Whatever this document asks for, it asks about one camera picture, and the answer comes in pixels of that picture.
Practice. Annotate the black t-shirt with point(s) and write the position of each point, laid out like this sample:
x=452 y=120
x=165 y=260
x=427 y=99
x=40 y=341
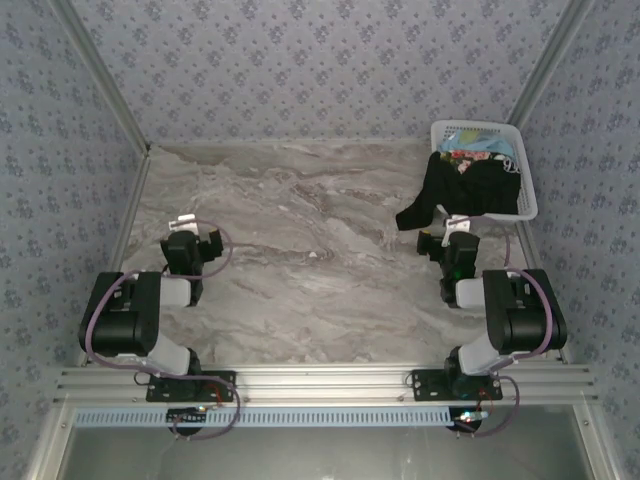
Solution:
x=475 y=192

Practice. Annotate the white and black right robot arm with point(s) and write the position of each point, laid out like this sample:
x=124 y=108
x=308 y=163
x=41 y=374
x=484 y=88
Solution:
x=525 y=320

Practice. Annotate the white plastic laundry basket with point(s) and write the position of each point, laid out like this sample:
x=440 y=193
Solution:
x=527 y=170

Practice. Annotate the light blue t-shirt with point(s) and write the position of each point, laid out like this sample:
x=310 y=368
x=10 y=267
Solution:
x=487 y=144

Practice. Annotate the small black controller board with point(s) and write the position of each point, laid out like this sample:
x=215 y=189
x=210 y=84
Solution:
x=467 y=419
x=185 y=417

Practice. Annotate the grey metal lower panel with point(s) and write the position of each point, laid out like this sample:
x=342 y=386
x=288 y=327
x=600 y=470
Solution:
x=320 y=452

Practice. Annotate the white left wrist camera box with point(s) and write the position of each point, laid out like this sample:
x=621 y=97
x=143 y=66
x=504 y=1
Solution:
x=184 y=221

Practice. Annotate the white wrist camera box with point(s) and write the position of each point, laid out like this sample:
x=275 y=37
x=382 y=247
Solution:
x=184 y=221
x=458 y=222

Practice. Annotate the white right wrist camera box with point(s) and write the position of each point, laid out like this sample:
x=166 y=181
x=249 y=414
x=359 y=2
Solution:
x=458 y=222

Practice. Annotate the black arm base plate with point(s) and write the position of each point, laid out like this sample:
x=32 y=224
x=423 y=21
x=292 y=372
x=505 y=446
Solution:
x=165 y=392
x=430 y=387

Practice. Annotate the aluminium mounting rail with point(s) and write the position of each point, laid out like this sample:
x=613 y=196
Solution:
x=320 y=382

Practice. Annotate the aluminium frame post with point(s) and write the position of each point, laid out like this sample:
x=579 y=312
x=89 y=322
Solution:
x=100 y=75
x=545 y=65

